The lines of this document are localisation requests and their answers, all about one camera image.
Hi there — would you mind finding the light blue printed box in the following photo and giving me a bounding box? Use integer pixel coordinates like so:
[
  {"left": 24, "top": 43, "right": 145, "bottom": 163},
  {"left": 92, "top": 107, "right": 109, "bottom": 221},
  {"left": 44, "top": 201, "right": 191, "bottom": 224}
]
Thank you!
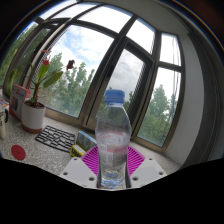
[{"left": 75, "top": 130, "right": 98, "bottom": 152}]

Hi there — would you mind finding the black lattice trivet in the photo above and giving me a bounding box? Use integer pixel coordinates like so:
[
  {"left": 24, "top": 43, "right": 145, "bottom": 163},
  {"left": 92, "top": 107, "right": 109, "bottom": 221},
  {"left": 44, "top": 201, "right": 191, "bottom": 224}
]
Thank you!
[{"left": 34, "top": 125, "right": 77, "bottom": 154}]

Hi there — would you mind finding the clear blue-capped water bottle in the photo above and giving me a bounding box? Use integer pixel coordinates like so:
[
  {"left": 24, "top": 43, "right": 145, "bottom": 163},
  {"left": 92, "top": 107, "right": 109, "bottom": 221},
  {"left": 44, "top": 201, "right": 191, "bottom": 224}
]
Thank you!
[{"left": 94, "top": 89, "right": 132, "bottom": 190}]

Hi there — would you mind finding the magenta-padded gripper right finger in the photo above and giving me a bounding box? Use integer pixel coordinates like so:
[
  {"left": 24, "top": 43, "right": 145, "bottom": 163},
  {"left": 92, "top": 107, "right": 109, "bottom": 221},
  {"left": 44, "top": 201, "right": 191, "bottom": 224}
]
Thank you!
[{"left": 125, "top": 144, "right": 168, "bottom": 190}]

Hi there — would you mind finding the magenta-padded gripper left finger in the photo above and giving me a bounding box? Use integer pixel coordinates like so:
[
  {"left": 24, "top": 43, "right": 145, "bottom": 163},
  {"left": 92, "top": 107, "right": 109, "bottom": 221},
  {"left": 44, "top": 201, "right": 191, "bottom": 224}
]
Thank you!
[{"left": 59, "top": 144, "right": 101, "bottom": 190}]

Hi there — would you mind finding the potted plant in white pot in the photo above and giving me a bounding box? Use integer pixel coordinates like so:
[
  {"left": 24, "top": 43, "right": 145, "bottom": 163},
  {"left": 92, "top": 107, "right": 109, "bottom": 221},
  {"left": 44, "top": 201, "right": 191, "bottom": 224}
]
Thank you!
[{"left": 6, "top": 49, "right": 76, "bottom": 135}]

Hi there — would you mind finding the flat round red coaster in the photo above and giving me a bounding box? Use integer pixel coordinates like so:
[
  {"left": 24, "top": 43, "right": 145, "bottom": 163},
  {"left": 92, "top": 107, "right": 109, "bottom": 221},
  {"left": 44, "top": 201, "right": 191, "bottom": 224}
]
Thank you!
[{"left": 10, "top": 144, "right": 27, "bottom": 162}]

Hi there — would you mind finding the long yellow box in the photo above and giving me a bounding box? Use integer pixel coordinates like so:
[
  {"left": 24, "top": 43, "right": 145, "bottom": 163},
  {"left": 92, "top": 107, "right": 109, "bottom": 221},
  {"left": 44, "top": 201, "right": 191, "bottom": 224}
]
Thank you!
[{"left": 70, "top": 144, "right": 87, "bottom": 158}]

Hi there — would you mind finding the white printed mug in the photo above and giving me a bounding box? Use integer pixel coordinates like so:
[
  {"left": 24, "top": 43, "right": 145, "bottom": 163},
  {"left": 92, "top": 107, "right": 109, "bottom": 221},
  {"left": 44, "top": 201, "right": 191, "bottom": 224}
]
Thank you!
[{"left": 0, "top": 99, "right": 9, "bottom": 140}]

